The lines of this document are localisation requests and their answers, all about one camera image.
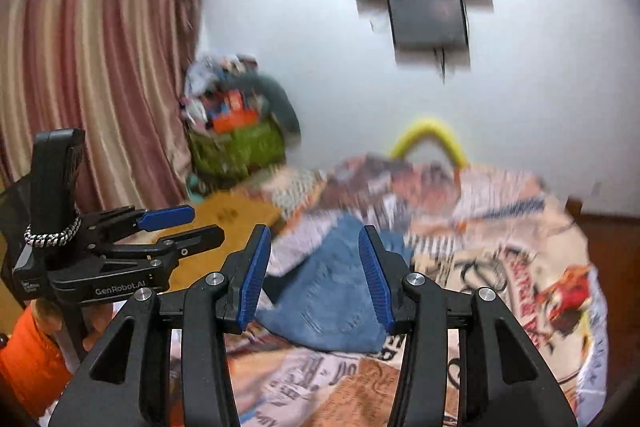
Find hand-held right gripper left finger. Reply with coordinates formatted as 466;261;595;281
48;223;272;427

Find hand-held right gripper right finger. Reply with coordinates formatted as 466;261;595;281
358;224;578;427

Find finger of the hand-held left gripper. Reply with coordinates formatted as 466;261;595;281
82;205;196;242
150;225;226;265

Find blue jeans pants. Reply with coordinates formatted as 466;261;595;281
255;212;416;354

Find person's left forearm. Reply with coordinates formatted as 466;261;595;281
0;307;76;408

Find person's left hand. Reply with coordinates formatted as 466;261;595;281
32;299;121;353

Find yellow wooden folding table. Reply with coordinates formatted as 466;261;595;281
165;191;286;293

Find green patterned bag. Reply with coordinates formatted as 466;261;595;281
189;119;287;180

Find orange box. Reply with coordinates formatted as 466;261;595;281
212;109;257;132

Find printed blanket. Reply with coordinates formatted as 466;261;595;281
220;152;608;427

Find pile of clothes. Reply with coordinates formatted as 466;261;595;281
182;54;261;128

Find grey cloth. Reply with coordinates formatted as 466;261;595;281
250;72;302;142

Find yellow hoop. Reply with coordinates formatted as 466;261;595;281
389;118;468;170

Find pink striped curtain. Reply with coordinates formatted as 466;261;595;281
0;0;208;218

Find silver beaded chain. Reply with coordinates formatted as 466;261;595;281
24;216;82;249

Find black cable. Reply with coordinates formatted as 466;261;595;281
432;47;447;85

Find grey wall shelf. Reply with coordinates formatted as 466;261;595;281
387;0;472;70

